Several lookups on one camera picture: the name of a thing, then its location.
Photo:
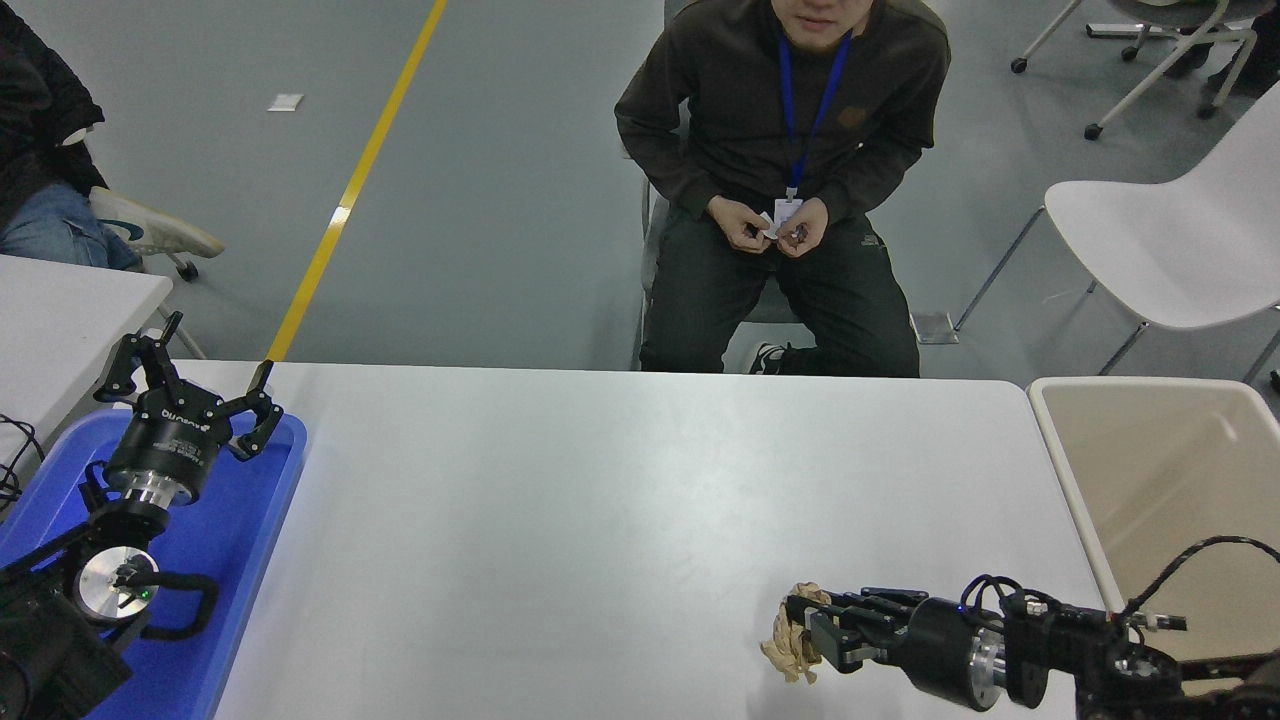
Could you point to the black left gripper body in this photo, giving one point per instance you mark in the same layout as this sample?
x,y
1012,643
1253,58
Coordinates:
x,y
165,445

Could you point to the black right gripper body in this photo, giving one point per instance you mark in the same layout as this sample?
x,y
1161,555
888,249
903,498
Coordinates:
x,y
935,650

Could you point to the tan paper ball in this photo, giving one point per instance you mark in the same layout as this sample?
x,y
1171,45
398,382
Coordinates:
x,y
790,650

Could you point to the small white paper slip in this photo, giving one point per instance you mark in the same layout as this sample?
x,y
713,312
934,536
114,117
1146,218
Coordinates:
x,y
766,228

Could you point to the person's left hand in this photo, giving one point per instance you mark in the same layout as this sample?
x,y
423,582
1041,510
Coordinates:
x,y
810,230

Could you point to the person's right hand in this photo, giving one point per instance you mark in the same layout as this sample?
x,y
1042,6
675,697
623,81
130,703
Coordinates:
x,y
738,225

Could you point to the white side table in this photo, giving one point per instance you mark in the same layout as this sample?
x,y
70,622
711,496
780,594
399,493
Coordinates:
x,y
60,330

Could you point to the white swivel chair with casters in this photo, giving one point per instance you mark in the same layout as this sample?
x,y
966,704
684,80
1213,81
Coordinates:
x,y
188,271

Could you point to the blue plastic tray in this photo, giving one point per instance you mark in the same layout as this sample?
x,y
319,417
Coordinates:
x,y
230,560

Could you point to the yellow floor tape line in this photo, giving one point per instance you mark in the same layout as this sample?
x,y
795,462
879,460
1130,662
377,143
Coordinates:
x,y
350,195

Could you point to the clear floor plate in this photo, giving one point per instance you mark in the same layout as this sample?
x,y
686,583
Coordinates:
x,y
935,328

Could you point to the large pale bin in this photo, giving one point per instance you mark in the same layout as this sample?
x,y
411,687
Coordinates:
x,y
1170,480

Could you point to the white paper scrap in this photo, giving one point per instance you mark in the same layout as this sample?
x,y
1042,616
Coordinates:
x,y
285,102

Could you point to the person in blue jeans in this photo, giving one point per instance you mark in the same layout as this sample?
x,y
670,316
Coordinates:
x,y
40,90

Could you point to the white shell chair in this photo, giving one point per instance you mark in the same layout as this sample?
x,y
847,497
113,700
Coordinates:
x,y
1180,230

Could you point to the white-legged office chair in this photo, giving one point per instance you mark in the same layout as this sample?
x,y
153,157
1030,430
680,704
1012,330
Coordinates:
x,y
1170,8

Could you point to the person in black trousers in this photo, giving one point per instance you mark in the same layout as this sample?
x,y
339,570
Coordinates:
x,y
1260,40

